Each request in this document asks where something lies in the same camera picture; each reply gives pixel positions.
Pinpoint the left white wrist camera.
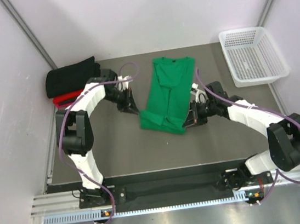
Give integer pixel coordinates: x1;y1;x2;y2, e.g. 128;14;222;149
117;76;133;91

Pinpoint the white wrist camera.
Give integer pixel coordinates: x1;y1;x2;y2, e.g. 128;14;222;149
117;76;133;91
190;83;207;103

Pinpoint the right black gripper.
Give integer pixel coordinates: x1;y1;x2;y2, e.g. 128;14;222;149
180;97;219;129

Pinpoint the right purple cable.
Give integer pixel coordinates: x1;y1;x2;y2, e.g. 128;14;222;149
193;53;300;211

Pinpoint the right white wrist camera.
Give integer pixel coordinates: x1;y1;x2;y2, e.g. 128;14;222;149
190;83;207;103

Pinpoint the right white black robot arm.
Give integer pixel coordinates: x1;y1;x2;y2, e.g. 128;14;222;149
183;81;300;185

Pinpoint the white slotted cable duct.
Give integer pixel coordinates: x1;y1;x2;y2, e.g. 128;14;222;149
42;185;264;224

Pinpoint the white perforated plastic basket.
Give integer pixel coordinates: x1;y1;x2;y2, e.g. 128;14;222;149
218;26;290;88

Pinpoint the aluminium frame rail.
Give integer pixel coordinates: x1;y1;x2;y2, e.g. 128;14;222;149
31;165;300;217

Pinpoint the green t-shirt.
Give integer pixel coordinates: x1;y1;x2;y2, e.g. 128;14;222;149
139;56;195;135

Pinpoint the folded black t-shirt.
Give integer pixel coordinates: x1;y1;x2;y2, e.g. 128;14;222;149
45;56;100;99

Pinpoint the folded red t-shirt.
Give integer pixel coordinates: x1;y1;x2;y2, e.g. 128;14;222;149
52;89;83;108

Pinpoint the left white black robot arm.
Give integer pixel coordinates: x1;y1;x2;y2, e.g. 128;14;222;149
55;69;139;209

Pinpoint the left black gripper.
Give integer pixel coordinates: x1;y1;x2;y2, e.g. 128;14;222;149
103;85;140;119

